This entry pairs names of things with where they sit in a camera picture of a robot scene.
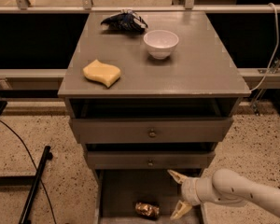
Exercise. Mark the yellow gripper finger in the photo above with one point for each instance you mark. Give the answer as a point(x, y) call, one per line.
point(178, 178)
point(181, 209)

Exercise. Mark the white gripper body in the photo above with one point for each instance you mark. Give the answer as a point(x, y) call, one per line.
point(188, 190)

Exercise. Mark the orange soda can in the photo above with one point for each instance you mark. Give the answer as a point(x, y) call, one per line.
point(147, 210)

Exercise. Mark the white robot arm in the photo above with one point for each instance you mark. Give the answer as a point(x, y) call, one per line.
point(224, 187)

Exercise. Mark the grey middle drawer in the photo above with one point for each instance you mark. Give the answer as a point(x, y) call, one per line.
point(102, 160)

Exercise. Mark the grey drawer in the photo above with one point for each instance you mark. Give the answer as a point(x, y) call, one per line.
point(127, 131)
point(102, 160)
point(120, 191)

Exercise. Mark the grey bottom drawer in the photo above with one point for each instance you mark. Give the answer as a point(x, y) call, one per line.
point(120, 191)

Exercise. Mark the grey drawer cabinet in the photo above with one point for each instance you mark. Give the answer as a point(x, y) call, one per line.
point(198, 80)

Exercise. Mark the grey top drawer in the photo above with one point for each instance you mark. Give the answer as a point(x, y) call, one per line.
point(127, 131)

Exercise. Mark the black stand leg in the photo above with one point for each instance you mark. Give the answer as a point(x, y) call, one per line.
point(46, 156)

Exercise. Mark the white bowl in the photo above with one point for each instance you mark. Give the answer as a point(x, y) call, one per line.
point(160, 44)

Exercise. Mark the yellow sponge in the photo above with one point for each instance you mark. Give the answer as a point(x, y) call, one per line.
point(104, 73)

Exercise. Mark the blue chip bag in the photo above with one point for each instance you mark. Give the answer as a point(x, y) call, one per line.
point(126, 20)

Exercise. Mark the metal railing frame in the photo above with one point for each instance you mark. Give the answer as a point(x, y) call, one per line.
point(53, 9)

